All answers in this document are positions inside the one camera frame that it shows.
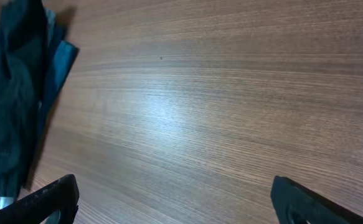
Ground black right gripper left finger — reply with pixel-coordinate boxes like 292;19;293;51
0;174;79;224

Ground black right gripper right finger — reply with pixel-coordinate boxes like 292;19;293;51
270;176;363;224

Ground black shorts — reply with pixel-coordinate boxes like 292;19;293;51
0;0;47;197

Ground blue garment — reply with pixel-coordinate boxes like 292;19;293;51
23;26;79;189

